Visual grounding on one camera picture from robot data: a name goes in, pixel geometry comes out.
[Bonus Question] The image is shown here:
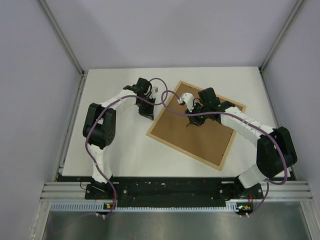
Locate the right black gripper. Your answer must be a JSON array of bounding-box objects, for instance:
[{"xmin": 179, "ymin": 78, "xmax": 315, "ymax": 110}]
[{"xmin": 185, "ymin": 101, "xmax": 210, "ymax": 127}]

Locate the wooden photo frame brown back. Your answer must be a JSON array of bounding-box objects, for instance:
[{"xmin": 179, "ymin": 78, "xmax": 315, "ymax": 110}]
[{"xmin": 145, "ymin": 80, "xmax": 247, "ymax": 172}]

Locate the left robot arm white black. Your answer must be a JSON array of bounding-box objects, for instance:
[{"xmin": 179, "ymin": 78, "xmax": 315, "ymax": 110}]
[{"xmin": 82, "ymin": 78, "xmax": 158, "ymax": 199}]

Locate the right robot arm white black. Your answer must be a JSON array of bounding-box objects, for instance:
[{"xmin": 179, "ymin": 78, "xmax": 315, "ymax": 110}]
[{"xmin": 178, "ymin": 87, "xmax": 298, "ymax": 198}]

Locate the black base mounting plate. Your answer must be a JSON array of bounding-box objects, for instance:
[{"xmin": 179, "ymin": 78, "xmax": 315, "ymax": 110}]
[{"xmin": 85, "ymin": 176, "xmax": 263, "ymax": 208}]

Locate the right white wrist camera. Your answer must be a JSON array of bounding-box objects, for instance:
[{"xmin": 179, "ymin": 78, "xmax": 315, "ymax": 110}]
[{"xmin": 177, "ymin": 92, "xmax": 195, "ymax": 113}]

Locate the left aluminium corner post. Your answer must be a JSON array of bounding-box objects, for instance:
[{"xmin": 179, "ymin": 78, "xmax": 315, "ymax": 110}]
[{"xmin": 37, "ymin": 0, "xmax": 84, "ymax": 73}]

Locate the aluminium corner post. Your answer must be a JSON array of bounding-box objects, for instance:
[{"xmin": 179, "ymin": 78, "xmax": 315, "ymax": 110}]
[
  {"xmin": 258, "ymin": 0, "xmax": 307, "ymax": 73},
  {"xmin": 37, "ymin": 0, "xmax": 84, "ymax": 73}
]

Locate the aluminium rail beam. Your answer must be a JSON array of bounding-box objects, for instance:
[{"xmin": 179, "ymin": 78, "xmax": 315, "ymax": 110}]
[{"xmin": 40, "ymin": 181, "xmax": 314, "ymax": 202}]

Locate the grey slotted cable duct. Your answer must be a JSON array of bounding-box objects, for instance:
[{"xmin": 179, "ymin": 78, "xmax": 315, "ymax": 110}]
[{"xmin": 50, "ymin": 202, "xmax": 250, "ymax": 213}]

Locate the right aluminium corner post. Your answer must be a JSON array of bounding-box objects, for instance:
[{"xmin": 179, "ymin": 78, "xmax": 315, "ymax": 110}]
[{"xmin": 258, "ymin": 0, "xmax": 307, "ymax": 73}]

